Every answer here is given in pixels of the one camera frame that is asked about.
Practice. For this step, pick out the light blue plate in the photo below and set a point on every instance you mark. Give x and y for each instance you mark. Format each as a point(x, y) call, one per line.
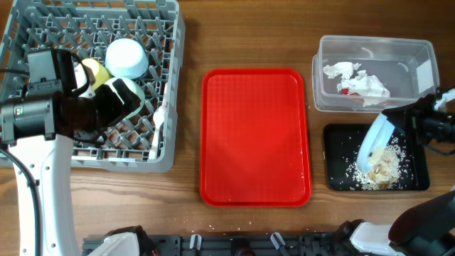
point(380, 134)

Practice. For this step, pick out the white plastic spoon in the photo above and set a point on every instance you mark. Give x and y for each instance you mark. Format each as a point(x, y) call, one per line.
point(153, 153)

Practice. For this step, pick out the white napkin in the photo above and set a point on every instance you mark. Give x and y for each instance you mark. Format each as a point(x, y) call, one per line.
point(352, 77)

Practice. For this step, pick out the clear plastic bin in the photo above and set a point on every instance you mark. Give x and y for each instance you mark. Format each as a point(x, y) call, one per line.
point(406, 67)

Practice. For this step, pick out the light blue bowl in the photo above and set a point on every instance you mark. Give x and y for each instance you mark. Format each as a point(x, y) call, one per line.
point(126, 58)

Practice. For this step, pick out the yellow plastic cup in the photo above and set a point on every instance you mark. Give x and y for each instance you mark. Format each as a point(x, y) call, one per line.
point(98, 73)

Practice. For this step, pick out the red plastic tray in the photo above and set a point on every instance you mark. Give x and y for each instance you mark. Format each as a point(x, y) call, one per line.
point(254, 142)

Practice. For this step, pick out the grey dishwasher rack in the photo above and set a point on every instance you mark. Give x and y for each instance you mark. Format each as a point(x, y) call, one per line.
point(87, 28)

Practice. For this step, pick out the green bowl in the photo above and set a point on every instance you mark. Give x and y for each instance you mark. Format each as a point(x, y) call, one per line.
point(132, 86)

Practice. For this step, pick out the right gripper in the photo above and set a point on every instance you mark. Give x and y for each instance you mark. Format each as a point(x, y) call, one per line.
point(413, 115)

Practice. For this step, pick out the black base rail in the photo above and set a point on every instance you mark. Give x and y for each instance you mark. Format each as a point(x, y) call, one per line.
point(304, 244)

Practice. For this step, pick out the red snack wrapper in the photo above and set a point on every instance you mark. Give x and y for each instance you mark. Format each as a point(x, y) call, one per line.
point(368, 97)

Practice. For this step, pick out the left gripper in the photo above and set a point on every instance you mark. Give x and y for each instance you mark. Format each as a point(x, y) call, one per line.
point(116, 110)

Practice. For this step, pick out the food scraps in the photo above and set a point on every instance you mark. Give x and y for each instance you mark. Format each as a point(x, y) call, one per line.
point(391, 170)

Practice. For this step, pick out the white plastic fork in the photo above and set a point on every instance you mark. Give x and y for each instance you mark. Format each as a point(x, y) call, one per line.
point(159, 115)

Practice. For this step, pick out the black tray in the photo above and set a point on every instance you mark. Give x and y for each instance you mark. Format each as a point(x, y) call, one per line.
point(341, 146)

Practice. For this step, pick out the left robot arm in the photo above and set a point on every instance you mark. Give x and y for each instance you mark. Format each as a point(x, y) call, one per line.
point(42, 169)

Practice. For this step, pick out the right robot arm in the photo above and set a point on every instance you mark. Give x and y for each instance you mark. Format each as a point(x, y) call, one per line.
point(426, 228)

